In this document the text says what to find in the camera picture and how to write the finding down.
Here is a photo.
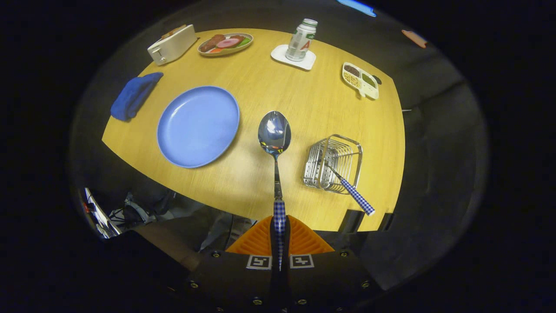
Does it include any metal wire rack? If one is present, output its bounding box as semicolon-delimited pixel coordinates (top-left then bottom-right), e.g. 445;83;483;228
302;134;364;194

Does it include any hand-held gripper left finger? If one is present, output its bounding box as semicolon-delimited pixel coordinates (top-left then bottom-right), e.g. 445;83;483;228
185;215;278;313

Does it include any white divided condiment dish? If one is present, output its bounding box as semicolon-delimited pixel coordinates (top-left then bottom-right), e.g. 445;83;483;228
341;62;379;100

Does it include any blue round plate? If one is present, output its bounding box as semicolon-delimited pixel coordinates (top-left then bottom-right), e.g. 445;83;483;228
157;86;240;169

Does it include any folded blue towel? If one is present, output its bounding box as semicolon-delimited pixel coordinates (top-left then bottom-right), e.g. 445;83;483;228
110;72;164;122

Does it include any brown slanted board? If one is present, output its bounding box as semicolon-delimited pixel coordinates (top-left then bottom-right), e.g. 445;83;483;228
132;222;205;272

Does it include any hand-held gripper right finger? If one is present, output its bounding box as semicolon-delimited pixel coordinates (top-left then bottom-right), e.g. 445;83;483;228
280;215;381;313

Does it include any spoon with blue checkered handle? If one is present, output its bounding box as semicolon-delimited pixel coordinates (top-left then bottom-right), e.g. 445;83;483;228
258;110;292;272

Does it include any small beige food plate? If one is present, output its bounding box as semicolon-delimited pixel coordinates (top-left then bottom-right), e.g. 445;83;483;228
197;32;254;57

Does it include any fork with blue checkered handle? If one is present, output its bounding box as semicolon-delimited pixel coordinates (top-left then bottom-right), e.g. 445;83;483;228
319;159;376;216

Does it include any large brown meat piece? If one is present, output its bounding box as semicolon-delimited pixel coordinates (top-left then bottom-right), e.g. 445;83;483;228
199;34;225;53

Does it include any person's trouser leg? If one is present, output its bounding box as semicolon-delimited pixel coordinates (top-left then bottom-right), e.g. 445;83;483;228
198;211;255;253

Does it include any white coaster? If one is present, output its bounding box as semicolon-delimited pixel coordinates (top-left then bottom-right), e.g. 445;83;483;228
271;44;317;71

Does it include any white toaster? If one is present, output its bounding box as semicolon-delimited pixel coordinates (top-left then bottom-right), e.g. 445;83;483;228
147;24;197;66

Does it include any tangle of black cables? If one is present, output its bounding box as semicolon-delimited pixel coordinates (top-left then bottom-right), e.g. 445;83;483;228
109;193;150;229

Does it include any white drink bottle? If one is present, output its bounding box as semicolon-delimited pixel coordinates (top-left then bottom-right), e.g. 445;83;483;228
285;18;318;62

